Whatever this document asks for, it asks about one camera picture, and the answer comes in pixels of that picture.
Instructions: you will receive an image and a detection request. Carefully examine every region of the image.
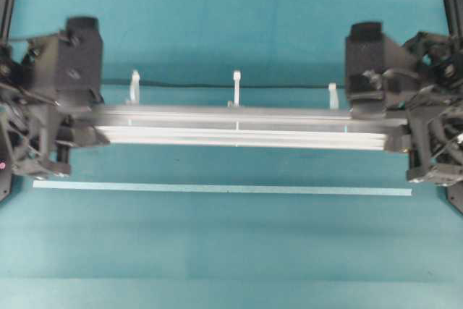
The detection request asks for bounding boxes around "large aluminium extrusion rail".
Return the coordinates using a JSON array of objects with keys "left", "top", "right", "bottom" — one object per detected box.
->
[{"left": 76, "top": 105, "right": 407, "bottom": 151}]

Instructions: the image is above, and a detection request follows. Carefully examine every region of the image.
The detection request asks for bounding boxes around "white cable tie end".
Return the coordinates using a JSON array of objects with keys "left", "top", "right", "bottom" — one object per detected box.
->
[
  {"left": 328, "top": 82, "right": 339, "bottom": 110},
  {"left": 126, "top": 69, "right": 140, "bottom": 105}
]

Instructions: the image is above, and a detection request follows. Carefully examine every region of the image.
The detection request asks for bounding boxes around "white middle cable tie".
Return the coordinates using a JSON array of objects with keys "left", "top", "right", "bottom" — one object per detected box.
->
[{"left": 227, "top": 70, "right": 242, "bottom": 107}]

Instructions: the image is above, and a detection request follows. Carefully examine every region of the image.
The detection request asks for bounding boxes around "white cable tie far end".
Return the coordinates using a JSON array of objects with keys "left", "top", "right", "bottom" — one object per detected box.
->
[{"left": 328, "top": 82, "right": 339, "bottom": 110}]

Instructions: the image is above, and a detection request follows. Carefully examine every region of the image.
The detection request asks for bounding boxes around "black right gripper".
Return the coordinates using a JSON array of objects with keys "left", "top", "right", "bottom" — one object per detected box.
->
[{"left": 344, "top": 22, "right": 462, "bottom": 186}]

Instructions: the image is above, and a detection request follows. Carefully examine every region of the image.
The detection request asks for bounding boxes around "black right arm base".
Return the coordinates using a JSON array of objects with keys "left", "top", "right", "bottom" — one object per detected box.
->
[{"left": 446, "top": 182, "right": 463, "bottom": 214}]

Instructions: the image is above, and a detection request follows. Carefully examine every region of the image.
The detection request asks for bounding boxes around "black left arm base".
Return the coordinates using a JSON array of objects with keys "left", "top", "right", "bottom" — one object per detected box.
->
[{"left": 0, "top": 172, "right": 12, "bottom": 201}]

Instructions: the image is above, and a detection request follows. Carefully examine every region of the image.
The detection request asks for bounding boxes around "light green tape strip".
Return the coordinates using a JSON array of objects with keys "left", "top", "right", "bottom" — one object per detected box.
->
[{"left": 33, "top": 180, "right": 412, "bottom": 197}]

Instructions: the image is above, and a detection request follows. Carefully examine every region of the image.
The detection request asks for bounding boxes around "black left frame post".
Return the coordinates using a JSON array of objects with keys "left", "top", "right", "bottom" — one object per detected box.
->
[{"left": 0, "top": 0, "right": 14, "bottom": 41}]

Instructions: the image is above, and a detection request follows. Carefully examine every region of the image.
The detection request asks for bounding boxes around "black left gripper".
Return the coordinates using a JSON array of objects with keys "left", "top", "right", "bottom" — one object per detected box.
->
[{"left": 1, "top": 16, "right": 110, "bottom": 178}]

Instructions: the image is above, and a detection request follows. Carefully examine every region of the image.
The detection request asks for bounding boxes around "white cable tie near end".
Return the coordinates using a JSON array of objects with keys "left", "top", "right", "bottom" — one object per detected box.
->
[{"left": 126, "top": 69, "right": 140, "bottom": 105}]

